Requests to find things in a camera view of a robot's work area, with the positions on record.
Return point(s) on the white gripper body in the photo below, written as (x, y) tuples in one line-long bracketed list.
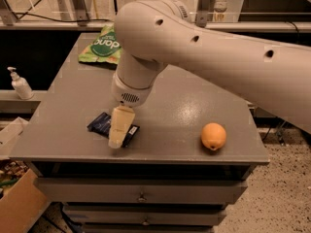
[(128, 92)]

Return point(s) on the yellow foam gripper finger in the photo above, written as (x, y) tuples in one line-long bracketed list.
[(121, 120)]

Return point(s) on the dark blue snack bar wrapper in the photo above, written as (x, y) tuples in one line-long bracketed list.
[(102, 124)]

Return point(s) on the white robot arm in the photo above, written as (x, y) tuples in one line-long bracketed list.
[(275, 76)]

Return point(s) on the green snack pouch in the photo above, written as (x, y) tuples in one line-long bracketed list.
[(104, 49)]

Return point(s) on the grey drawer cabinet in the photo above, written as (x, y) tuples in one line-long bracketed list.
[(189, 188)]

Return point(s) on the top drawer knob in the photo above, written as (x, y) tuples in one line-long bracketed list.
[(141, 198)]

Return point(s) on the drawer knob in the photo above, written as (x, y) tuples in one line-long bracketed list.
[(141, 198), (145, 222)]

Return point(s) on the orange round fruit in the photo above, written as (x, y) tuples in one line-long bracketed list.
[(213, 136)]

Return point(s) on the white pump dispenser bottle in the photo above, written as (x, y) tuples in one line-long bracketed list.
[(20, 85)]

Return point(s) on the cardboard box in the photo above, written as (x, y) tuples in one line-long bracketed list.
[(23, 203)]

